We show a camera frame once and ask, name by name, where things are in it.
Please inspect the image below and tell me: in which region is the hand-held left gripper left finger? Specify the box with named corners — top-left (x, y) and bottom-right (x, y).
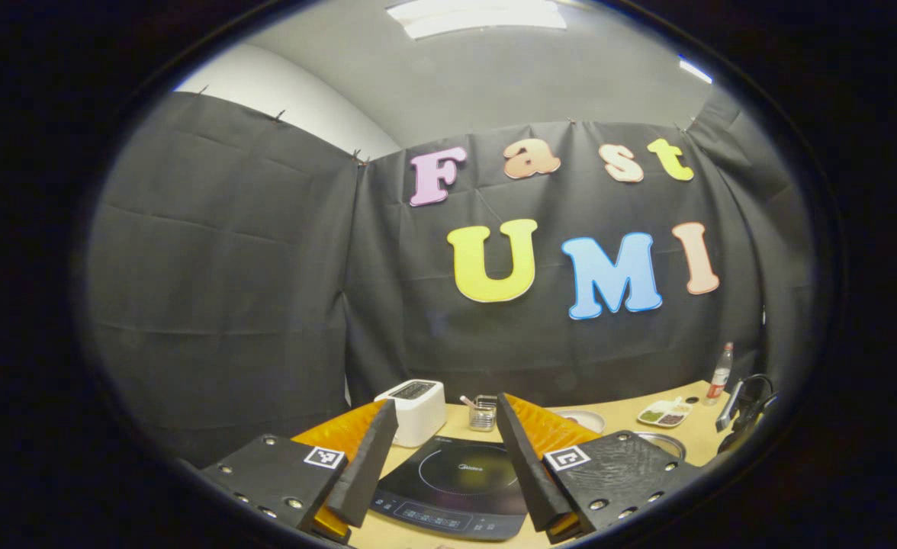
top-left (199, 398), bottom-right (400, 546)

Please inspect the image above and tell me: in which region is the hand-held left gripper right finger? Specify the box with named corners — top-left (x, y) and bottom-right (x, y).
top-left (496, 393), bottom-right (705, 546)

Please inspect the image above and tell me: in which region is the black induction cooktop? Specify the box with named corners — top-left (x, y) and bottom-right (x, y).
top-left (370, 436), bottom-right (529, 542)

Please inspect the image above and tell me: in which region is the steel pot with black handle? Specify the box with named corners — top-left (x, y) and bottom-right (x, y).
top-left (632, 431), bottom-right (687, 462)

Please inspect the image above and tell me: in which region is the clear water bottle red label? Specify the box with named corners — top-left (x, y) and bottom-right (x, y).
top-left (704, 342), bottom-right (734, 406)

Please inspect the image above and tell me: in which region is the white toaster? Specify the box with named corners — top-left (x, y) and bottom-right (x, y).
top-left (374, 379), bottom-right (447, 448)

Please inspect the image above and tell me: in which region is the white divided dish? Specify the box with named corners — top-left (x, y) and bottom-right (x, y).
top-left (637, 396), bottom-right (693, 429)

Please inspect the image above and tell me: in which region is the white oval plate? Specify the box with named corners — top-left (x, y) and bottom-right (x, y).
top-left (555, 409), bottom-right (606, 434)

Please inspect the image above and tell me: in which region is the black backdrop cloth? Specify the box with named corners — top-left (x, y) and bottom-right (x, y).
top-left (82, 91), bottom-right (815, 470)

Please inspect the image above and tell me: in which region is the small ceiling light panel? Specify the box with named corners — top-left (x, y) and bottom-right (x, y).
top-left (677, 57), bottom-right (714, 85)

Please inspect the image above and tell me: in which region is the long ceiling light panel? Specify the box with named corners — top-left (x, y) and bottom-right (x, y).
top-left (386, 0), bottom-right (567, 40)

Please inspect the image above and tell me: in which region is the small metal wire holder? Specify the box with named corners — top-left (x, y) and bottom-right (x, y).
top-left (468, 394), bottom-right (498, 432)

